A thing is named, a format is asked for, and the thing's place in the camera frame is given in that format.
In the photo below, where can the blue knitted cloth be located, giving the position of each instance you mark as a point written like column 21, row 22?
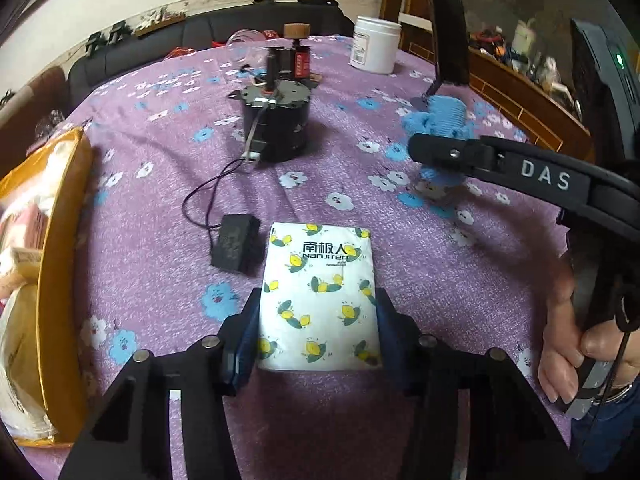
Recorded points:
column 442, row 117

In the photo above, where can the yellow cardboard box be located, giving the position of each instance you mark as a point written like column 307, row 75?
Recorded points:
column 60, row 260

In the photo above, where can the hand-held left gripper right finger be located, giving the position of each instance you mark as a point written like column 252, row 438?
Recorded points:
column 395, row 350

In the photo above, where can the cream soft pack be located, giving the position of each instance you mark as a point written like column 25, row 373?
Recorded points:
column 20, row 272

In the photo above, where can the person's right hand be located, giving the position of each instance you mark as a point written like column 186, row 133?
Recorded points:
column 557, row 365

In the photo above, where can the person's right forearm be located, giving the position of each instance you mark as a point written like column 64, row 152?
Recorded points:
column 610, row 435

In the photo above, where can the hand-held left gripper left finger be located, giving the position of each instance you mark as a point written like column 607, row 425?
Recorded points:
column 240, row 345

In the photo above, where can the dark grey sofa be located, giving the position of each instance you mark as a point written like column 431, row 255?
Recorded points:
column 150, row 55

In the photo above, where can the wooden cabinet with clutter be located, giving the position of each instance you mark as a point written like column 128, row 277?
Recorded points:
column 520, row 60

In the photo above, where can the small red bag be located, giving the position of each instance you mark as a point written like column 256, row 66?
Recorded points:
column 182, row 52

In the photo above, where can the lemon print tissue pack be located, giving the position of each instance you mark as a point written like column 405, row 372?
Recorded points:
column 320, row 300

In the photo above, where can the black power adapter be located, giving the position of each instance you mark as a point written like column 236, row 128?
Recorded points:
column 235, row 245

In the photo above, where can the purple floral tablecloth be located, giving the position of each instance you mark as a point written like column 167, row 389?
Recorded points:
column 165, row 260

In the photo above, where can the brown armchair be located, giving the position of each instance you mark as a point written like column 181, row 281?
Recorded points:
column 30, row 105

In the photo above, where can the dark bottle with cork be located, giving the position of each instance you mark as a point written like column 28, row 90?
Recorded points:
column 297, row 52

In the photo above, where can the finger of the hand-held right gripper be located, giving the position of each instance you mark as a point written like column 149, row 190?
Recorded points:
column 450, row 152

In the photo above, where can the black round motor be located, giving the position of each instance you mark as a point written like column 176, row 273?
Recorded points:
column 280, row 120

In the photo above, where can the white plastic tub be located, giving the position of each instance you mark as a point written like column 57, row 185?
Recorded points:
column 375, row 45

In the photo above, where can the pink cloth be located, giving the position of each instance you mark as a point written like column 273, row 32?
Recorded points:
column 25, row 227

